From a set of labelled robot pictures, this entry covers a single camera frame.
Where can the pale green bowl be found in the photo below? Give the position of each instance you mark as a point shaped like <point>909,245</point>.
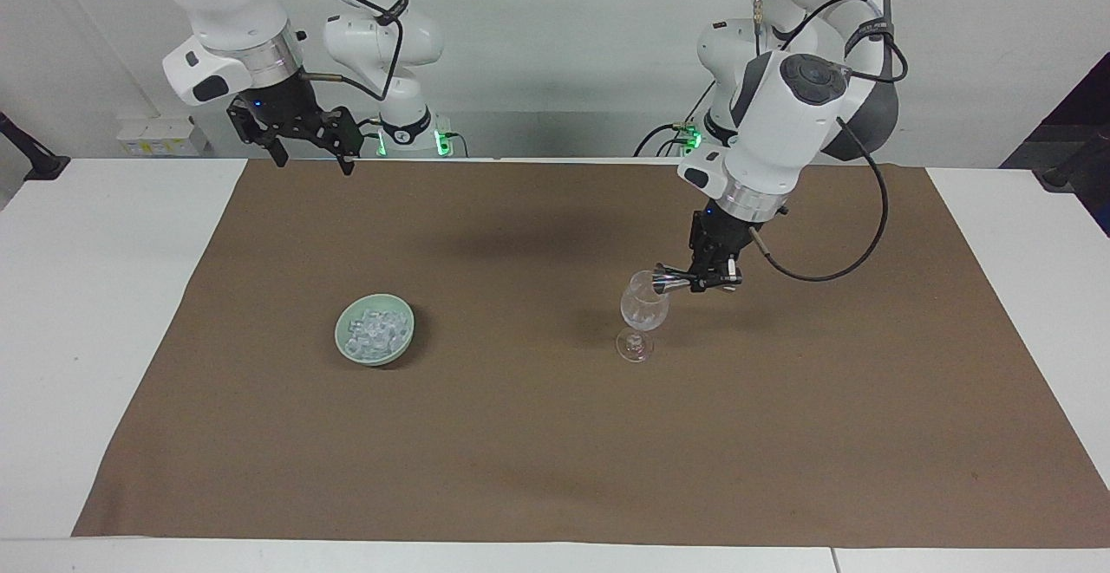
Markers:
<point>375,356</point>

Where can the white socket box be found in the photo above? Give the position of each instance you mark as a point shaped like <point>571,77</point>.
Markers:
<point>160,138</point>

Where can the clear ice cubes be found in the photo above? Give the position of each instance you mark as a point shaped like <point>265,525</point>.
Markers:
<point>375,330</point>

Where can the silver metal jigger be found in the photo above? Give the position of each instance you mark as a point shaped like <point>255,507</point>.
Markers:
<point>675,279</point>

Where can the black stand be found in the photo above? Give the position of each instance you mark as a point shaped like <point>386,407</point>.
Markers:
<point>1071,166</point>
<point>35,161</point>

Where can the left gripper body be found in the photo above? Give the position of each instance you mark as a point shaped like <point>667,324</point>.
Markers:
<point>718,228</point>

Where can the clear wine glass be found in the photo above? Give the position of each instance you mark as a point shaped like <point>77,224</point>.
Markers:
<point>643,304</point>

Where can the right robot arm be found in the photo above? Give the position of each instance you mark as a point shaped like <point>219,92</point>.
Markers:
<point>225,1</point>

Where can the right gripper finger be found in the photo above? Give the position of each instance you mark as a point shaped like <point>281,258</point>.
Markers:
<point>345,133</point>
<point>260,134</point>

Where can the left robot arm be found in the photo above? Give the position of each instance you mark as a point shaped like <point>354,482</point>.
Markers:
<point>780,131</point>

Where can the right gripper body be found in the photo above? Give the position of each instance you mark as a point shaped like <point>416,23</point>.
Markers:
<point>284,107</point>

